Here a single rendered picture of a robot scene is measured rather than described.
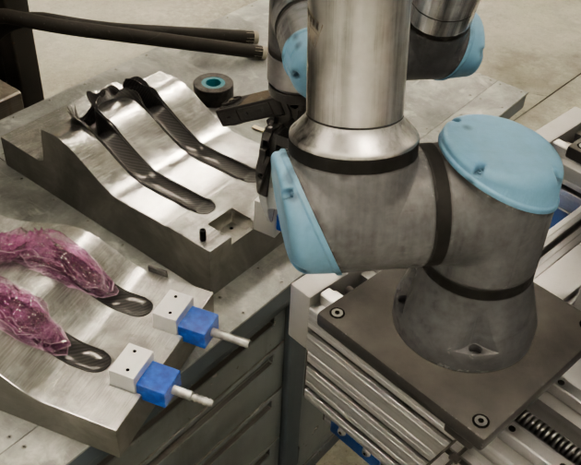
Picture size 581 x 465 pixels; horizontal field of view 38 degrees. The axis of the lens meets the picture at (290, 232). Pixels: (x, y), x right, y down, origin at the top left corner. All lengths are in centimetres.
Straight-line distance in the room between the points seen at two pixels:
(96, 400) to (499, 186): 57
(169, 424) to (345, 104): 78
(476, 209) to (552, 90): 283
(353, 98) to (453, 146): 11
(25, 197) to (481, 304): 89
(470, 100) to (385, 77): 109
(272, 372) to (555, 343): 72
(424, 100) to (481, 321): 97
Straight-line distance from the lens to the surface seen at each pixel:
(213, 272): 123
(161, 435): 136
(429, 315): 85
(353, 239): 73
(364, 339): 89
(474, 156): 75
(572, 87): 363
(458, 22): 90
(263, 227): 120
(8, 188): 152
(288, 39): 92
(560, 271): 116
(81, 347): 114
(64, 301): 117
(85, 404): 107
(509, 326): 86
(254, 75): 180
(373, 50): 69
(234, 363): 141
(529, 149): 79
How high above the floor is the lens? 168
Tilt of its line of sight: 40 degrees down
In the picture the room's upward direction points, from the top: 3 degrees clockwise
